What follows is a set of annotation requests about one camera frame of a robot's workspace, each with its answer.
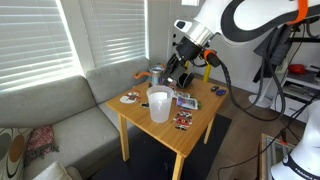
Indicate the yellow pole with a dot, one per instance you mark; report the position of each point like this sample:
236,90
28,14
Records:
207,74
186,66

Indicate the light wooden side table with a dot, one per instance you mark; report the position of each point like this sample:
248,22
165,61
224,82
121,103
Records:
166,133

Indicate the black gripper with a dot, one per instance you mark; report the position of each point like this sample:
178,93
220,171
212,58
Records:
177,66

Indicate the red object on shelf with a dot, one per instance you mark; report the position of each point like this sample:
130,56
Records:
296,69

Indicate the white squishy drink pouch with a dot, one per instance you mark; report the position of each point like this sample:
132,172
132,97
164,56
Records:
182,95

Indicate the white window blind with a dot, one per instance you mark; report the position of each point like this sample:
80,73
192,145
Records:
116,30
33,40

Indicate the small red clamp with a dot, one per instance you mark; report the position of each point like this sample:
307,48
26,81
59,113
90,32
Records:
283,138

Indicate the red patterned cloth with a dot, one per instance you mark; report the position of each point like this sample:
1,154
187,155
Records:
41,141

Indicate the nutcracker sticker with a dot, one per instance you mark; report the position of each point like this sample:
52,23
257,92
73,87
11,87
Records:
183,119

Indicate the small black sticker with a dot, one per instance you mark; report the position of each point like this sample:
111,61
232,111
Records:
145,105

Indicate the white shelf unit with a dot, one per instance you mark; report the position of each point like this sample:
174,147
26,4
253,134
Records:
293,100

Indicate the purple squishy drink pouch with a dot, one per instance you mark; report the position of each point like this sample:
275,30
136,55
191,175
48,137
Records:
187,103

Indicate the green toy car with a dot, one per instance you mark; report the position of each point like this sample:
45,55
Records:
214,88

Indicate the wooden framed glass table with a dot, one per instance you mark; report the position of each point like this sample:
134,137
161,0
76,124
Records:
266,156

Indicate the grey sofa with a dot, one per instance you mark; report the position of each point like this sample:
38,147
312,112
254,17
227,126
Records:
66,100

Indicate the translucent plastic cup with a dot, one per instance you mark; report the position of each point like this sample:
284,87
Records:
160,106

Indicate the dark blue rug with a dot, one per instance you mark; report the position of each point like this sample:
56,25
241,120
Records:
150,156

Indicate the white round stand base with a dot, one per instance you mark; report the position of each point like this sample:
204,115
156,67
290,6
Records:
260,101

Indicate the metallic tumbler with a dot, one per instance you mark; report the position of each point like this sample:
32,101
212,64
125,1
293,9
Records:
156,76

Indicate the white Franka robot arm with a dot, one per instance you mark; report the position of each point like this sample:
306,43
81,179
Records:
253,13

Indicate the circle patterned pillow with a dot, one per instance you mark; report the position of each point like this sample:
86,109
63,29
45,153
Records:
13,153

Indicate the black hanging jacket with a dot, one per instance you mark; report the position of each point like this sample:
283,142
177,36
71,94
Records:
266,46

